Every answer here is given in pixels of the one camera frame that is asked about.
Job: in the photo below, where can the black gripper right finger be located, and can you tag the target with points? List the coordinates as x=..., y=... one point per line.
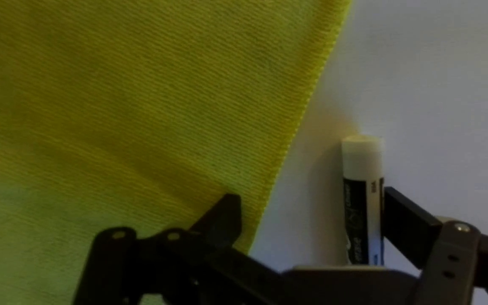
x=458, y=260

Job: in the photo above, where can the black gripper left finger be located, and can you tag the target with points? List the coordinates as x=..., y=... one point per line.
x=159, y=265

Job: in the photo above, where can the black marker with white cap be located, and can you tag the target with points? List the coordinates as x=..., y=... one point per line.
x=361, y=192

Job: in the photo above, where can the green microfibre towel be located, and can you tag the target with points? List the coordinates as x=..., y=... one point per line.
x=131, y=112

